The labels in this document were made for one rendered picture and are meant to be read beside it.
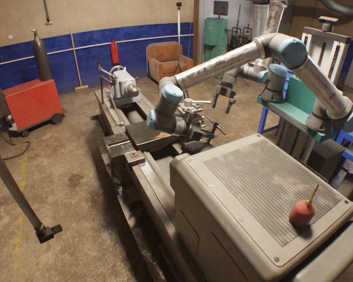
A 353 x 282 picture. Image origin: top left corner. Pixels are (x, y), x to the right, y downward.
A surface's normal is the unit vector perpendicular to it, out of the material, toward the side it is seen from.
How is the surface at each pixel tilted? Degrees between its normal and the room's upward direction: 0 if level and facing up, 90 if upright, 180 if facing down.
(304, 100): 90
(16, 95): 90
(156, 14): 90
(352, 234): 0
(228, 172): 0
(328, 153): 0
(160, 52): 96
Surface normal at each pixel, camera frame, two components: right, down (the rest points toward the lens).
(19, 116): 0.74, 0.39
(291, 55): 0.00, 0.51
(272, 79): -0.67, 0.43
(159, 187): 0.00, -0.82
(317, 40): -0.92, 0.23
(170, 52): 0.48, 0.56
